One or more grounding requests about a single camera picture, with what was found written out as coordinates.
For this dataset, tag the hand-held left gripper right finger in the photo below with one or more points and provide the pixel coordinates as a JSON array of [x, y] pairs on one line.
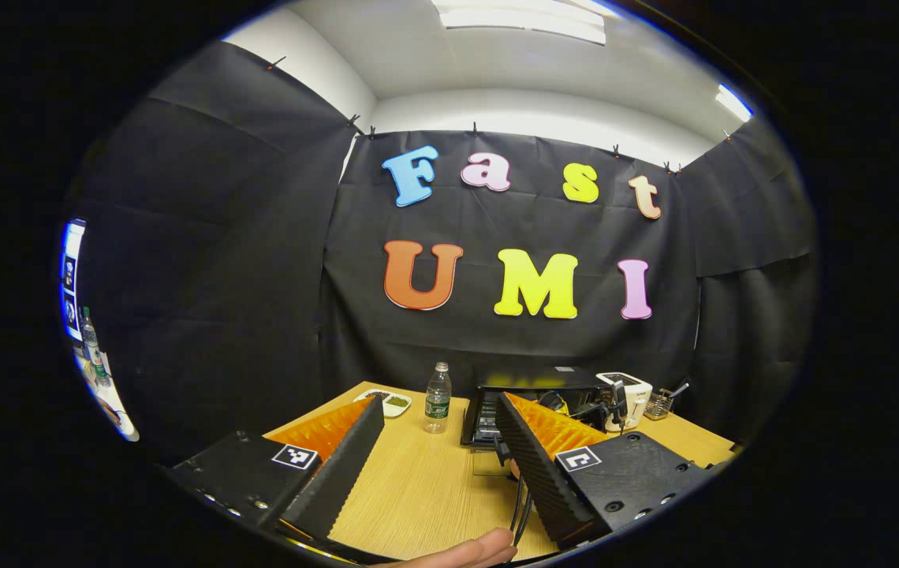
[[536, 481]]

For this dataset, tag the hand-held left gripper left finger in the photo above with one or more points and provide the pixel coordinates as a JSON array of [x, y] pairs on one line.
[[339, 473]]

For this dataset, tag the black electric oven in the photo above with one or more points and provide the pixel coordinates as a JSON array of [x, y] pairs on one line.
[[528, 379]]

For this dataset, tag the white toaster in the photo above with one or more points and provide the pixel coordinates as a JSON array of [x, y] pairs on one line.
[[637, 390]]

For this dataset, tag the white sectioned snack dish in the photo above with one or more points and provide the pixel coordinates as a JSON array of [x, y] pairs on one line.
[[384, 402]]

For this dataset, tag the clear plastic water bottle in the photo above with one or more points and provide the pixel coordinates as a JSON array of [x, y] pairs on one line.
[[438, 402]]

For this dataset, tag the black backdrop cloth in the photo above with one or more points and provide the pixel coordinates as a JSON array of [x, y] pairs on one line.
[[221, 276]]

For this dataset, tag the white counter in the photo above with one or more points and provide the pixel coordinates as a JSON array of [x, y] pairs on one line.
[[114, 410]]

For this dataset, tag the slim clear bottle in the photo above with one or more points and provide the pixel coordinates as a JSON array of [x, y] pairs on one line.
[[91, 347]]

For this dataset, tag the small ceiling light panel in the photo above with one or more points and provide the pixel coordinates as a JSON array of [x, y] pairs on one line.
[[733, 102]]

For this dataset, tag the large ceiling light panel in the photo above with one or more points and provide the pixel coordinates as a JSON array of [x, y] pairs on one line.
[[524, 17]]

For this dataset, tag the blue white wall poster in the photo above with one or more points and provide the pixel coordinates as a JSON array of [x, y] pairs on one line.
[[71, 276]]

